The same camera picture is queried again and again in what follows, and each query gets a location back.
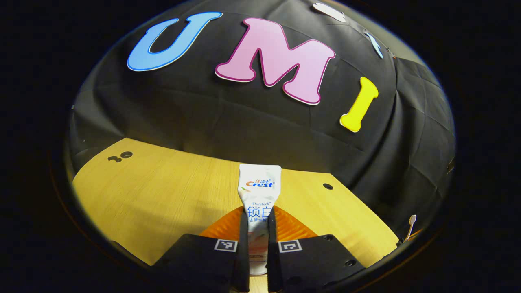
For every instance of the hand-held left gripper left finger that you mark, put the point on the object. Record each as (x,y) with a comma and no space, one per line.
(243,260)

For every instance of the wooden desktop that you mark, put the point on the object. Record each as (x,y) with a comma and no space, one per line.
(163,195)

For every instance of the pink toothbrush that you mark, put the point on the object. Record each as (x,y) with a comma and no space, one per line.
(412,220)

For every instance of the white toothpaste tube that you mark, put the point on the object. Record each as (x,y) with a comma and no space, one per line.
(259,185)

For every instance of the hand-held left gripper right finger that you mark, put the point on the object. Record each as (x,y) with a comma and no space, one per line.
(272,260)

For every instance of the black backdrop cloth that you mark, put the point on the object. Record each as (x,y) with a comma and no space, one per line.
(203,114)

